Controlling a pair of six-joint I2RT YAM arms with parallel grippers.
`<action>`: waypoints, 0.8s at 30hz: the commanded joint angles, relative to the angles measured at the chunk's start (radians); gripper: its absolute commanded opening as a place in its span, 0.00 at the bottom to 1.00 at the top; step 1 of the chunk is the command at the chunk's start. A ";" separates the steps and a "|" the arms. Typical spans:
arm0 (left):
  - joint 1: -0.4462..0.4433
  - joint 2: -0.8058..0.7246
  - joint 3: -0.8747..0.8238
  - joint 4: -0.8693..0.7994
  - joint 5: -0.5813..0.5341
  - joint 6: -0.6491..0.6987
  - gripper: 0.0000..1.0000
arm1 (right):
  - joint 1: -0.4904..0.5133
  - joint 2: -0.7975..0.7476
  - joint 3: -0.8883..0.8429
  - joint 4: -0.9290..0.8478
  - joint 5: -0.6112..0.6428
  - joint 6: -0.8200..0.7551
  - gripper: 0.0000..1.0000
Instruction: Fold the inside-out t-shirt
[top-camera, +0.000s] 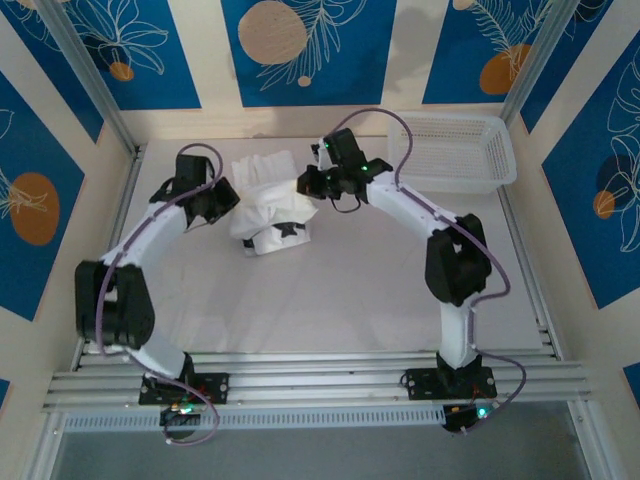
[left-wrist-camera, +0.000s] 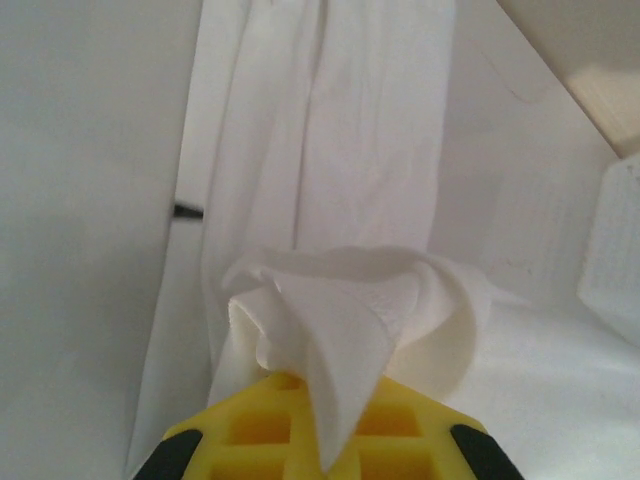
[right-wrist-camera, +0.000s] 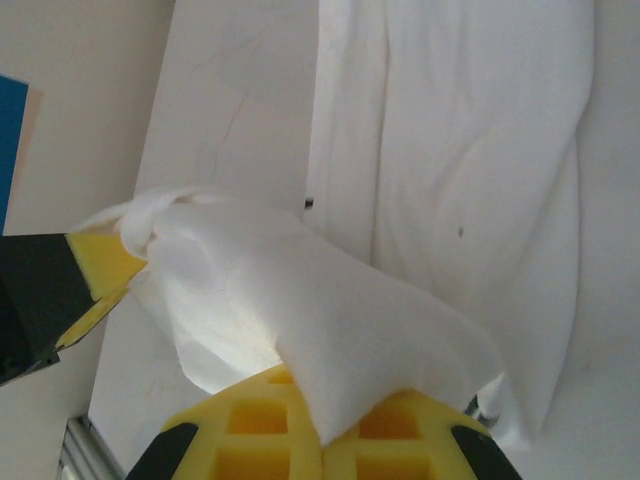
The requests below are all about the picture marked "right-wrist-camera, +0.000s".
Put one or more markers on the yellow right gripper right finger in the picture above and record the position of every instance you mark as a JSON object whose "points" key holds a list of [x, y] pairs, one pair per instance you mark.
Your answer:
{"points": [[400, 450]]}

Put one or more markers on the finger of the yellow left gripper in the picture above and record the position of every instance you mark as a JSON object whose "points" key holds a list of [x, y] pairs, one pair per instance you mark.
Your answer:
{"points": [[100, 260], [90, 317]]}

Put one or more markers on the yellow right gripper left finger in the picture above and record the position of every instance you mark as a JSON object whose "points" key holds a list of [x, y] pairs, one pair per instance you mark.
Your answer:
{"points": [[260, 450]]}

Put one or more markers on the white t-shirt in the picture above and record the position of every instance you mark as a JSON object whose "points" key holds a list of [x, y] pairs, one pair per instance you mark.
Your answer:
{"points": [[450, 150]]}

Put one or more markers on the aluminium side rail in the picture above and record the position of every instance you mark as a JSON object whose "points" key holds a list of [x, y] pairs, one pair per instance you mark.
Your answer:
{"points": [[85, 450]]}

